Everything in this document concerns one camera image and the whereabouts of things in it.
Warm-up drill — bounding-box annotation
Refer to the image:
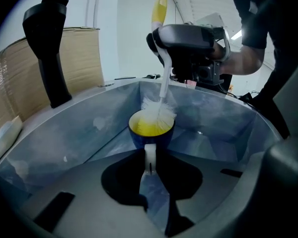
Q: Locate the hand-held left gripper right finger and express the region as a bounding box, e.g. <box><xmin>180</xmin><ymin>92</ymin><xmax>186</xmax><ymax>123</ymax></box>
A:
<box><xmin>155</xmin><ymin>149</ymin><xmax>247</xmax><ymax>238</ymax></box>

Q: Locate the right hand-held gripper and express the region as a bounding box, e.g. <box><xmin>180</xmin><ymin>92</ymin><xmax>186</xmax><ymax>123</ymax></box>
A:
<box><xmin>146</xmin><ymin>12</ymin><xmax>232</xmax><ymax>85</ymax></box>

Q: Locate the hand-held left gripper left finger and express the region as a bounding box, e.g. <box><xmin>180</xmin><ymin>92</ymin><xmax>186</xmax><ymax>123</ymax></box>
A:
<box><xmin>21</xmin><ymin>149</ymin><xmax>166</xmax><ymax>238</ymax></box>

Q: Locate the white bottle brush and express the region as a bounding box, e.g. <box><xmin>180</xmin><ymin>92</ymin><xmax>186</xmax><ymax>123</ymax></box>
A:
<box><xmin>136</xmin><ymin>0</ymin><xmax>177</xmax><ymax>137</ymax></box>

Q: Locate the blue cup yellow inside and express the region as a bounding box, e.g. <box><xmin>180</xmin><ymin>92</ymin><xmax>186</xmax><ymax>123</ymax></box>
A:
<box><xmin>127</xmin><ymin>109</ymin><xmax>176</xmax><ymax>176</ymax></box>

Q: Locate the person's right hand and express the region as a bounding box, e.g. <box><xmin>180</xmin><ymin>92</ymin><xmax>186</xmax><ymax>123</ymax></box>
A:
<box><xmin>207</xmin><ymin>44</ymin><xmax>227</xmax><ymax>61</ymax></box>

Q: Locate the brown cardboard box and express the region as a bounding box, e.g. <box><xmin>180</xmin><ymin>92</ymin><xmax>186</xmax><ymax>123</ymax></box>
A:
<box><xmin>0</xmin><ymin>26</ymin><xmax>105</xmax><ymax>139</ymax></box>

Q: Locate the person in black shirt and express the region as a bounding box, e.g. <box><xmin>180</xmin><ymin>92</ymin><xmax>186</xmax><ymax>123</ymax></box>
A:
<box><xmin>230</xmin><ymin>0</ymin><xmax>298</xmax><ymax>140</ymax></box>

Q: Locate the black faucet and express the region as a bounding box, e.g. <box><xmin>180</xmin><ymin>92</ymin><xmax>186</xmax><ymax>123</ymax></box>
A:
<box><xmin>22</xmin><ymin>0</ymin><xmax>73</xmax><ymax>109</ymax></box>

